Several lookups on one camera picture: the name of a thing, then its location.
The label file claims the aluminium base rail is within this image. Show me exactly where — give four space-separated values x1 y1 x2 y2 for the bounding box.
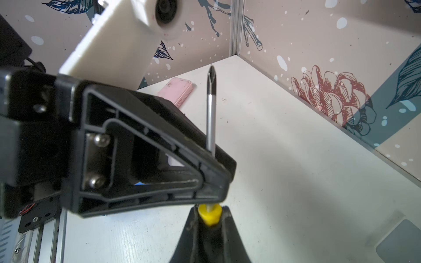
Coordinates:
1 209 68 263

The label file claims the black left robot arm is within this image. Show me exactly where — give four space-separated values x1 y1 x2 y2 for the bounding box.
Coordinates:
1 19 236 219

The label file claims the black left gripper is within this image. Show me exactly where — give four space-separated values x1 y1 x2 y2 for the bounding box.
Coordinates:
0 65 86 219

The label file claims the yellow black handled screwdriver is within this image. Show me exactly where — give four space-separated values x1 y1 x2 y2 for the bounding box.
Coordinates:
198 66 222 227

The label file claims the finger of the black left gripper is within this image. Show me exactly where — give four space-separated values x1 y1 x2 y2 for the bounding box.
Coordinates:
69 80 237 218

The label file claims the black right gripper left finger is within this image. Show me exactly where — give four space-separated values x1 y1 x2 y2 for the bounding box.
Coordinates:
169 206 206 263

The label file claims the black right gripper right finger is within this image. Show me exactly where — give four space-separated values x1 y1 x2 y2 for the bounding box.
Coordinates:
213 206 251 263

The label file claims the pink plastic box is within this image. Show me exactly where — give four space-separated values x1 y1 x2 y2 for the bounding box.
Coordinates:
157 77 193 108

